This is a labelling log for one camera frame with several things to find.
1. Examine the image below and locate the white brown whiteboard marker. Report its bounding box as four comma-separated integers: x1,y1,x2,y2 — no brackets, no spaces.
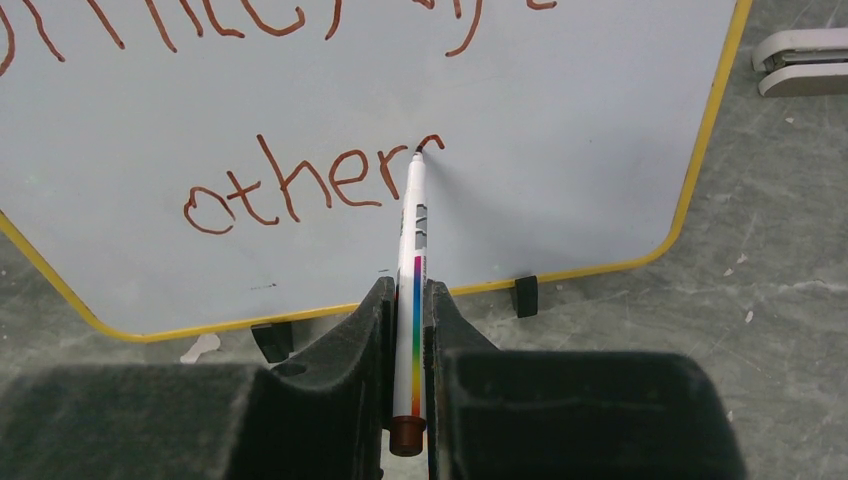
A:
389,148,428,457

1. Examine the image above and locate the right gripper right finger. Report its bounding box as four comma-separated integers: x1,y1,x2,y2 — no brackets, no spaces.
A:
423,281,748,479

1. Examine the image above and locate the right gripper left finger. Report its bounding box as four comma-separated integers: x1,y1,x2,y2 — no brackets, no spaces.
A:
1,277,395,479

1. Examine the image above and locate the black whiteboard foot clip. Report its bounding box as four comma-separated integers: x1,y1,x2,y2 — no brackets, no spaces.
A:
250,322,295,364
511,275,539,318

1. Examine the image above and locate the yellow framed whiteboard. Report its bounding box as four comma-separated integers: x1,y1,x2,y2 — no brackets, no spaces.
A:
1,1,751,341

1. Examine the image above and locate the white whiteboard eraser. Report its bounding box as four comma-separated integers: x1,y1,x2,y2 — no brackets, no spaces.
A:
751,28,847,98

